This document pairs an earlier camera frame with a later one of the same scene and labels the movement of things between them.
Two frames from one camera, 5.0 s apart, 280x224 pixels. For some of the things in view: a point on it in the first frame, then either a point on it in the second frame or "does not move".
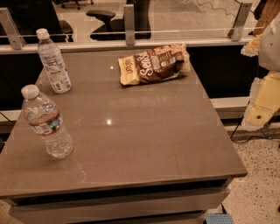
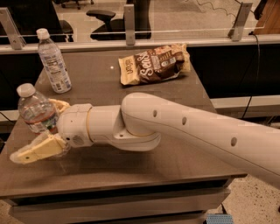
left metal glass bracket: x=17 y=41 does not move
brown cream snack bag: x=156 y=64 does not move
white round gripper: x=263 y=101 to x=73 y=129
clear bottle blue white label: x=52 y=62 does not move
